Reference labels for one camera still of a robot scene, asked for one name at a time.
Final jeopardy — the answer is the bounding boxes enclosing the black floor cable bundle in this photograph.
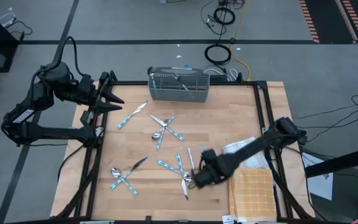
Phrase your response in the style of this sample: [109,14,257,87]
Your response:
[292,94,358,125]

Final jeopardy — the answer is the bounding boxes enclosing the white floor cable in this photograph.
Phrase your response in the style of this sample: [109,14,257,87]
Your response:
[0,12,17,28]

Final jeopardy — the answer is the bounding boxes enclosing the white plaid cloth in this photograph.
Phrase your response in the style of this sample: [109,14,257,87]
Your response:
[222,136,272,171]

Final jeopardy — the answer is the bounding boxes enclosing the blue-handled knife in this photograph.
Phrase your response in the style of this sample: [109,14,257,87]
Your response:
[116,100,149,130]
[109,156,149,190]
[175,153,190,201]
[149,114,185,142]

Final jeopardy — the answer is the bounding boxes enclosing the black desk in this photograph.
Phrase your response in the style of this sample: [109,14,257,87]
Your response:
[303,145,358,224]

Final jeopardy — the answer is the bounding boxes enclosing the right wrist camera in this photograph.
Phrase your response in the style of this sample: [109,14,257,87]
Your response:
[201,148,218,163]

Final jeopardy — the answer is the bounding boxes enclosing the white-handled fork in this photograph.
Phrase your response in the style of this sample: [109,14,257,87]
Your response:
[186,146,196,171]

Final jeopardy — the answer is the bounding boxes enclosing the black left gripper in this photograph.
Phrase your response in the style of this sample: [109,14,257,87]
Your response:
[88,72,126,114]

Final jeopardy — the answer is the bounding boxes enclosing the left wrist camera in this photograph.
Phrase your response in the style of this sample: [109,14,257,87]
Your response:
[79,109,95,126]

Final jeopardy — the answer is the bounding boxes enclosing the small coiled black cable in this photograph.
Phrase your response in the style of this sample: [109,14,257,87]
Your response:
[213,6,237,26]

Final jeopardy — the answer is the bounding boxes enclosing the thin black floor cable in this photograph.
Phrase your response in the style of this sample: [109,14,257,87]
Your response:
[200,0,247,41]

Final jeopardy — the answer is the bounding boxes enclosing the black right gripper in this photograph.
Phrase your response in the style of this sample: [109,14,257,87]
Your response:
[187,158,233,190]

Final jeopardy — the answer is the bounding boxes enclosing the white looped cable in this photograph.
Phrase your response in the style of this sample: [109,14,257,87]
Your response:
[209,67,239,82]

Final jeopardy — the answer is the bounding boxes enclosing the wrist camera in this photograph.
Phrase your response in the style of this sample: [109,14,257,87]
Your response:
[201,148,218,163]
[79,109,95,126]

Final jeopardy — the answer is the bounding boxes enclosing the yellow floor cable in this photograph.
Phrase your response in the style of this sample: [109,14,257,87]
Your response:
[228,0,253,82]

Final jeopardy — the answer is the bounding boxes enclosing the black mat orange-striped edges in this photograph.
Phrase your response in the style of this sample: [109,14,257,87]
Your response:
[298,0,358,45]

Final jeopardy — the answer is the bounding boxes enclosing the grey plastic cutlery basket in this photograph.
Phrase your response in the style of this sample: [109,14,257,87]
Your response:
[148,66,211,103]

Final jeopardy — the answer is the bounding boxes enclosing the black cable with plug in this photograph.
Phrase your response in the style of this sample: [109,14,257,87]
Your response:
[9,20,33,41]

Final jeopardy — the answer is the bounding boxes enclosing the large coiled black cable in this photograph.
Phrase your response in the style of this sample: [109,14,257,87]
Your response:
[203,44,232,66]

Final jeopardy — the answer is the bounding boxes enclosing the white paper sheet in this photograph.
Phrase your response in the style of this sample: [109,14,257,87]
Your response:
[301,152,334,202]

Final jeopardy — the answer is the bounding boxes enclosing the orange plaid cloth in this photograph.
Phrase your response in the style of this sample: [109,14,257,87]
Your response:
[227,167,278,223]

